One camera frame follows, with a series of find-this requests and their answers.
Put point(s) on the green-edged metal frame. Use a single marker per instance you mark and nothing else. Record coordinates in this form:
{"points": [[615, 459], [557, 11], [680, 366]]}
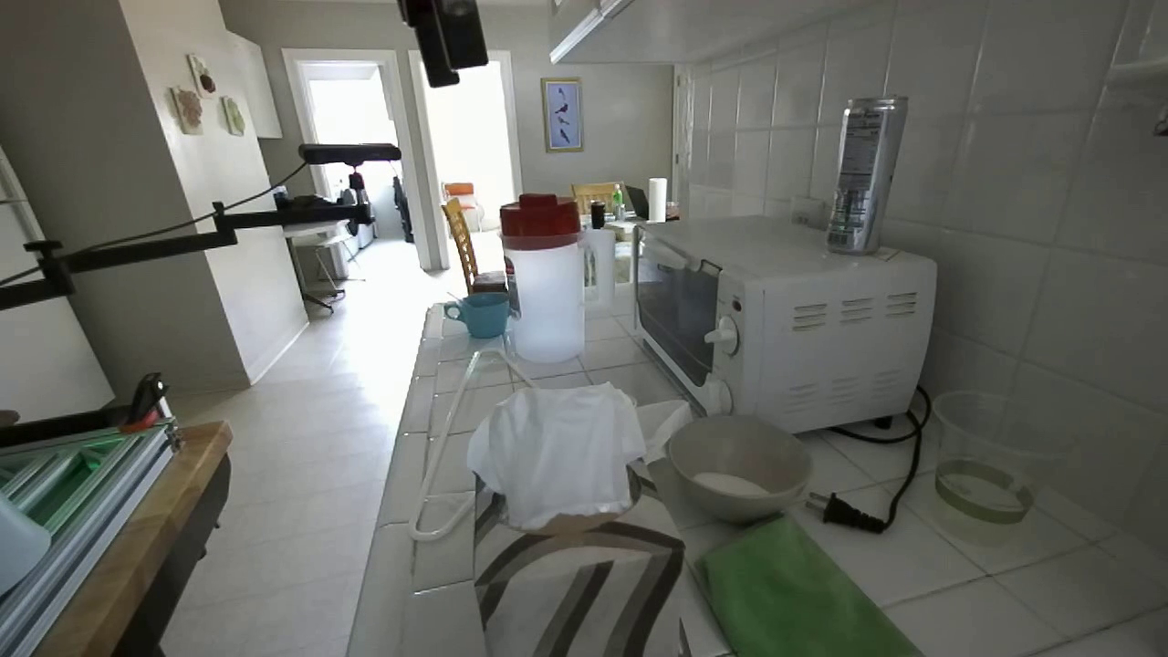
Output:
{"points": [[74, 485]]}

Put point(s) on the wooden chair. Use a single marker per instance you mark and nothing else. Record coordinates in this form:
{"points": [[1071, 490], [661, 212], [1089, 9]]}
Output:
{"points": [[460, 240]]}

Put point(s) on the framed blue picture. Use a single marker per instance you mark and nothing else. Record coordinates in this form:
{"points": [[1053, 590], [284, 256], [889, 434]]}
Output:
{"points": [[565, 115]]}

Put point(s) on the white overhead cabinet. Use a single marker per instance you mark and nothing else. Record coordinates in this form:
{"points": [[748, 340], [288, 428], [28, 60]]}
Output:
{"points": [[680, 21]]}

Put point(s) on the green-rimmed glass dish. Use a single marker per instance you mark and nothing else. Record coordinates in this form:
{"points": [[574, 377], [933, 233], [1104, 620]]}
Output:
{"points": [[981, 498]]}

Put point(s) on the white plastic jug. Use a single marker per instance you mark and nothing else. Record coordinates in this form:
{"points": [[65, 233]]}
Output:
{"points": [[599, 256]]}

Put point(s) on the teal cup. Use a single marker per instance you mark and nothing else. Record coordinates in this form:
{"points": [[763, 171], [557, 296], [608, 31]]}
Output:
{"points": [[482, 315]]}

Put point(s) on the wooden table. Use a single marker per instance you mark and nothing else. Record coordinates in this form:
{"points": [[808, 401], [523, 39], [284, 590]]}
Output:
{"points": [[132, 550]]}

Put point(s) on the black camera bar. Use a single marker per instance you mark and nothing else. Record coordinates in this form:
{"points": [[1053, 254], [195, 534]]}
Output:
{"points": [[351, 153]]}

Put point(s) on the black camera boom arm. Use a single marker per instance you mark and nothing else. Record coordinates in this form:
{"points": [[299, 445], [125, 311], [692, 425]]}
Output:
{"points": [[132, 248]]}

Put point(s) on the grey bowl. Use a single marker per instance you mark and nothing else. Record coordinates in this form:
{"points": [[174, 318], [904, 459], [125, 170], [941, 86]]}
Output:
{"points": [[743, 456]]}

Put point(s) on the clear pitcher with red lid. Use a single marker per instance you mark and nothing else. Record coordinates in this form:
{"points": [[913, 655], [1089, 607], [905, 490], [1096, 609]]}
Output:
{"points": [[544, 294]]}

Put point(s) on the white tissue square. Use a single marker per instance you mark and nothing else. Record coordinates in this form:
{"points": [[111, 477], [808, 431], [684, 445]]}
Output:
{"points": [[552, 456]]}

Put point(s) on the white paper towel roll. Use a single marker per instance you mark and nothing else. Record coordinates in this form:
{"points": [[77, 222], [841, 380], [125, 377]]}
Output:
{"points": [[657, 203]]}

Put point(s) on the white toaster oven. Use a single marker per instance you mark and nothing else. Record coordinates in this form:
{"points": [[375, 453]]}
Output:
{"points": [[826, 331]]}

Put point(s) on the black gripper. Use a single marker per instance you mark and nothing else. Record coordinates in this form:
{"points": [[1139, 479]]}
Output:
{"points": [[466, 31]]}

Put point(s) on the black clamp with red tip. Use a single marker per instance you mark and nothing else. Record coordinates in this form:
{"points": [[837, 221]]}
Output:
{"points": [[149, 399]]}

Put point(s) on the green cloth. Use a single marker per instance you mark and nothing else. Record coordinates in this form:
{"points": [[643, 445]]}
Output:
{"points": [[790, 596]]}

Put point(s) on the shiny metal canister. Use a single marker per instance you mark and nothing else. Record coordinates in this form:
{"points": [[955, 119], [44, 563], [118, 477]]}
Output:
{"points": [[866, 170]]}

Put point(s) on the round wall ornament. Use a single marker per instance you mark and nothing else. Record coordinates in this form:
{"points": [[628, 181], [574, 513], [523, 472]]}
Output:
{"points": [[184, 110], [232, 115], [201, 74]]}

